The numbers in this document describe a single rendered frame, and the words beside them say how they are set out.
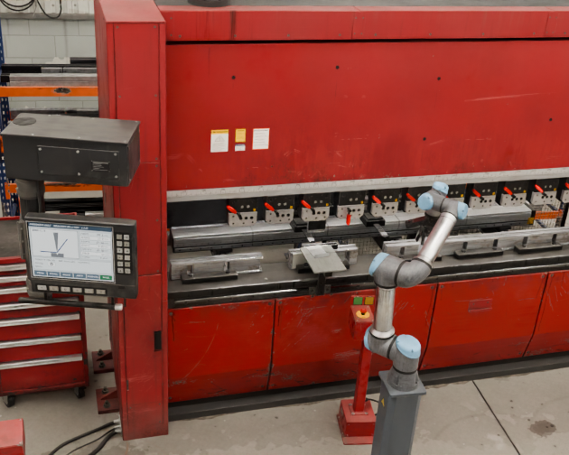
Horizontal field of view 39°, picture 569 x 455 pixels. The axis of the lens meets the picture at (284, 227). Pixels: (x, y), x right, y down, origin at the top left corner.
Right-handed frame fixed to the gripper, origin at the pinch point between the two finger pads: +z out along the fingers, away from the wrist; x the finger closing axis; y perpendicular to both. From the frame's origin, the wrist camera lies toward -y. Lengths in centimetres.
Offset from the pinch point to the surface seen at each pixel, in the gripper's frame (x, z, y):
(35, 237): -59, 1, -167
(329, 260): 31, 32, -36
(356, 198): 49, 1, -28
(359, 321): 8, 52, -16
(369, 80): 48, -64, -37
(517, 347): 81, 93, 100
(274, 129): 33, -33, -79
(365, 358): 15, 79, -6
